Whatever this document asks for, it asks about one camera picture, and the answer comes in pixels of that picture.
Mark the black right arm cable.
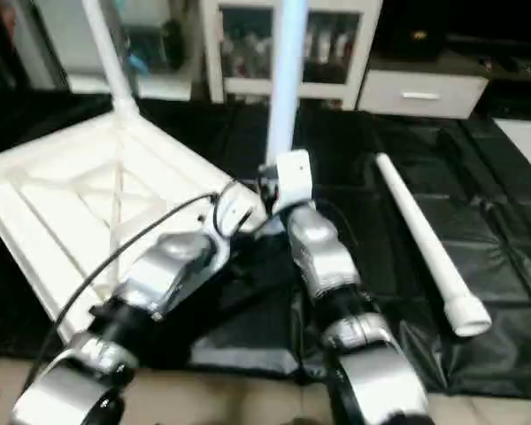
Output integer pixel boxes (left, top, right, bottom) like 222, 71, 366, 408
211, 177, 280, 238

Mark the black table mat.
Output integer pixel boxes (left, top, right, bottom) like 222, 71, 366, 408
0, 89, 531, 399

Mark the white glass door cabinet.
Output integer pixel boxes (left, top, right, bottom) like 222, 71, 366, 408
199, 0, 383, 112

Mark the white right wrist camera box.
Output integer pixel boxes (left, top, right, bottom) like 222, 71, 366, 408
270, 151, 316, 215

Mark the white plastic table top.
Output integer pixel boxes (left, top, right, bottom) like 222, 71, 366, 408
0, 104, 271, 344

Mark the white plastic table leg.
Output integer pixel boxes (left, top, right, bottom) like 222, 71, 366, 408
374, 152, 493, 339
81, 0, 141, 118
264, 0, 309, 171

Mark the white drawer unit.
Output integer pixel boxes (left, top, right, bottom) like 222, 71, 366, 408
358, 69, 489, 121

